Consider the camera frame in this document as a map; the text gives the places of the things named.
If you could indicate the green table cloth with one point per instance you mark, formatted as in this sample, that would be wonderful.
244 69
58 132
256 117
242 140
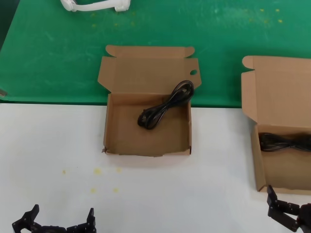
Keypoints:
48 60

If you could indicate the torn open cardboard box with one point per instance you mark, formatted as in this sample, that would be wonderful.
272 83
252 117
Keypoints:
126 136

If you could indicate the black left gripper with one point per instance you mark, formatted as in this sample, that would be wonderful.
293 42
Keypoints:
52 229

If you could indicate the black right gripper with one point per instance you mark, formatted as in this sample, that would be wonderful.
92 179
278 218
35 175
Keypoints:
306 218

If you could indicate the intact open cardboard box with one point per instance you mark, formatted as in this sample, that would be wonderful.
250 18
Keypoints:
279 97

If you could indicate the white VR headset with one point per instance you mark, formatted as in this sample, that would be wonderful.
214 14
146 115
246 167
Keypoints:
70 4

